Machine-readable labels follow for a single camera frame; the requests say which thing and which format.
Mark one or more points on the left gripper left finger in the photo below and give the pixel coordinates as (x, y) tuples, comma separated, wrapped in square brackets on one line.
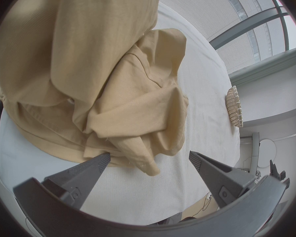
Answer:
[(83, 179)]

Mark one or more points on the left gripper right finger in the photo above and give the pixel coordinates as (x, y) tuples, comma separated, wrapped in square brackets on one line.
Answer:
[(219, 181)]

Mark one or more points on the tan shorts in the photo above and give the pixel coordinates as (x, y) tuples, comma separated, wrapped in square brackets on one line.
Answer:
[(88, 58)]

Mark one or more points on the round woven basket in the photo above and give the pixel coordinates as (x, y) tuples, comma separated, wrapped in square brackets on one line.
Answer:
[(233, 107)]

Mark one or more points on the bed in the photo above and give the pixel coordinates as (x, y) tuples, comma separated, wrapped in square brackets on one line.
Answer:
[(207, 83)]

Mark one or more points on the window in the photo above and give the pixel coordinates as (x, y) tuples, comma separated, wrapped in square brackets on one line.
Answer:
[(212, 9)]

